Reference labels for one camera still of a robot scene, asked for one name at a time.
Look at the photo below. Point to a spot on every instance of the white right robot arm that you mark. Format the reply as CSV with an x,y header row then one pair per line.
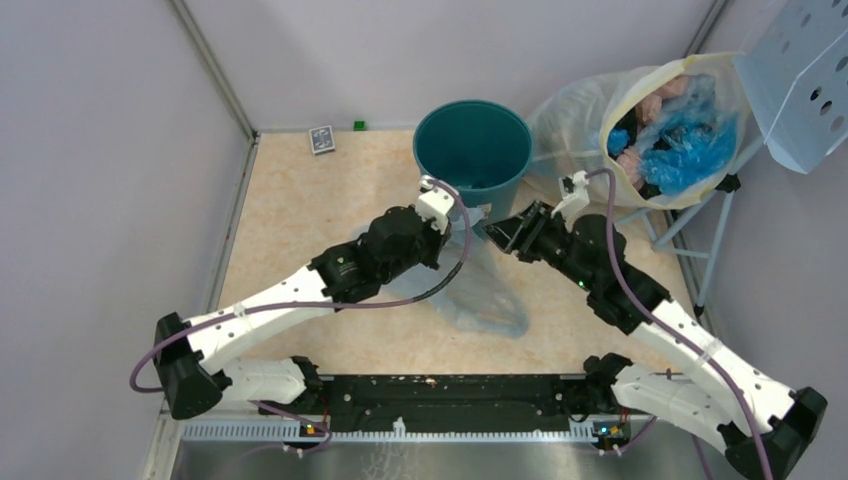
x,y
760,425

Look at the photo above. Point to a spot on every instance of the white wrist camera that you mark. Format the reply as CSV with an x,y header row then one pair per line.
x,y
435,202
574,195

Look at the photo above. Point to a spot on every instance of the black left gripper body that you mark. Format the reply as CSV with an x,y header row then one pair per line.
x,y
428,247

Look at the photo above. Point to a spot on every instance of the large translucent bag of trash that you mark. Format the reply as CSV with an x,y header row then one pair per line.
x,y
669,133

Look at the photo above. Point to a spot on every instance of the white perforated metal panel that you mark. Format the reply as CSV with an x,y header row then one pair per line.
x,y
795,81

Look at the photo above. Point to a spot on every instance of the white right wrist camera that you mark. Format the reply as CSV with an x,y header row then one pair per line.
x,y
574,195

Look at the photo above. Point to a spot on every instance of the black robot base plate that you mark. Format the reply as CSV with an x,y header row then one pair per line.
x,y
456,403

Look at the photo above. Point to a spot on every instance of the translucent blue trash bag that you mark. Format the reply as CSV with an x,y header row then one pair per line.
x,y
478,298

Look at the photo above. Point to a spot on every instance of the white toothed cable rail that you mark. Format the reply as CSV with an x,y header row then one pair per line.
x,y
292,431

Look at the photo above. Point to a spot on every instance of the teal plastic trash bin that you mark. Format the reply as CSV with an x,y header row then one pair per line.
x,y
481,148

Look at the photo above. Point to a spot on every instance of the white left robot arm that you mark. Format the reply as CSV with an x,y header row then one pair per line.
x,y
196,359

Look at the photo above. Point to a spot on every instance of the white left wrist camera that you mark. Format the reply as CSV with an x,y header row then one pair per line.
x,y
435,202

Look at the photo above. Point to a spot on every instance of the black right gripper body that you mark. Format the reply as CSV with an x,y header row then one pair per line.
x,y
546,240

